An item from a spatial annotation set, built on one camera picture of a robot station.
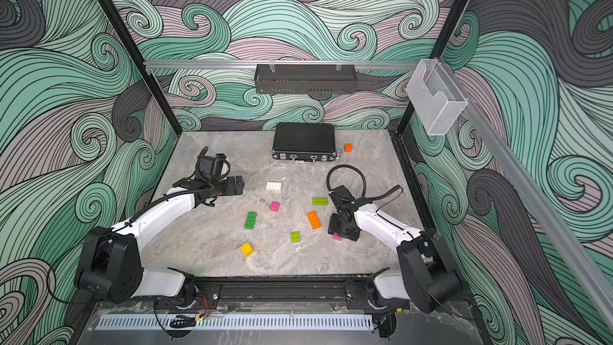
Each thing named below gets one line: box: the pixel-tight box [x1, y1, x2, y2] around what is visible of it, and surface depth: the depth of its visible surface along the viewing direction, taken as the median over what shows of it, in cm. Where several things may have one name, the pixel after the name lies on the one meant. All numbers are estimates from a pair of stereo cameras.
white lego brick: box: [265, 182, 282, 191], surface depth 100 cm
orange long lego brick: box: [306, 210, 322, 230], surface depth 91 cm
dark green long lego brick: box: [244, 211, 258, 230], surface depth 91 cm
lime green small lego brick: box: [290, 231, 301, 243], surface depth 87 cm
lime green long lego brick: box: [312, 197, 329, 207], surface depth 97 cm
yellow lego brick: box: [240, 241, 254, 258], surface depth 81 cm
